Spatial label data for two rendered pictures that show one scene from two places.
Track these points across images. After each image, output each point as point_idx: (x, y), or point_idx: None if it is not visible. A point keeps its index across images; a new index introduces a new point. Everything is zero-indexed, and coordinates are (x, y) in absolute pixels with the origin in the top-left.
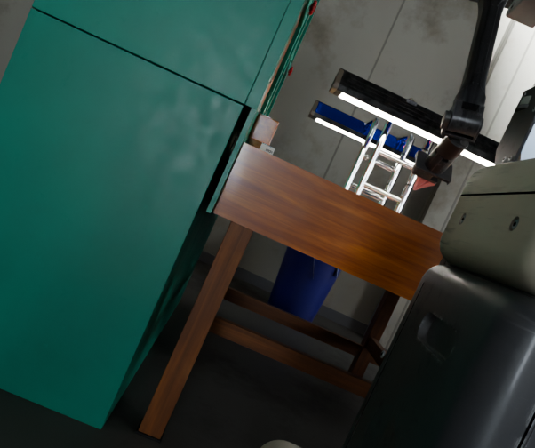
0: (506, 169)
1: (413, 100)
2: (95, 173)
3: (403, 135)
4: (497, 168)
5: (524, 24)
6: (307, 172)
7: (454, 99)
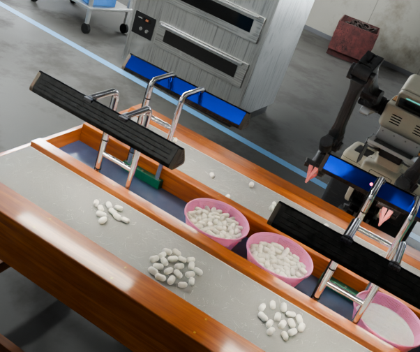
0: None
1: (418, 195)
2: None
3: (357, 228)
4: None
5: None
6: None
7: (418, 178)
